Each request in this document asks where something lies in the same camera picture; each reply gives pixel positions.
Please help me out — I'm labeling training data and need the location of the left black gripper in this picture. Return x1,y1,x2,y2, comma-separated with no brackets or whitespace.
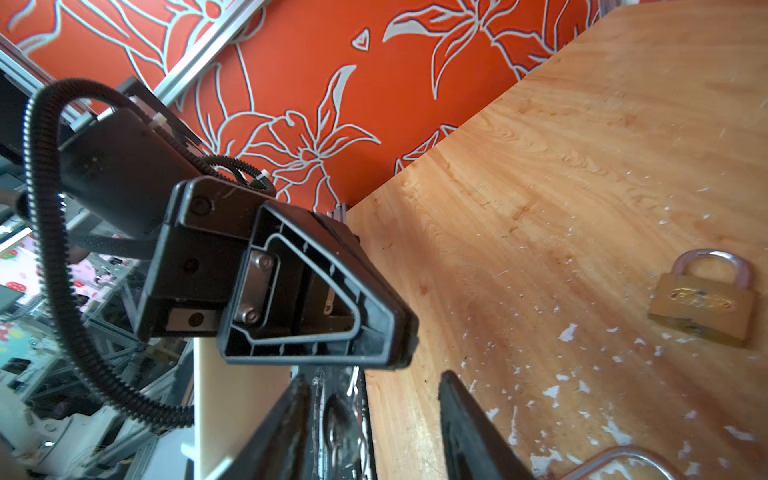
133,176,419,369

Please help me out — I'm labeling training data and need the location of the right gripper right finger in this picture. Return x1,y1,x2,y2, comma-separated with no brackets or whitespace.
438,370,533,480

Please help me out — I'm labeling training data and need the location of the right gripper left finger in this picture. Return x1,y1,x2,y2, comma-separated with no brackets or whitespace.
219,375,311,480

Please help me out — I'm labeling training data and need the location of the small brass padlock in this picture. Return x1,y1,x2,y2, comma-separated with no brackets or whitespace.
647,249,756,347

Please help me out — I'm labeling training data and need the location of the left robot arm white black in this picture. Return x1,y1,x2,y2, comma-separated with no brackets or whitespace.
16,78,418,429

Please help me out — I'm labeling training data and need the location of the long-shackle brass padlock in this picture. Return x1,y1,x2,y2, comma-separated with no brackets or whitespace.
560,445,685,480

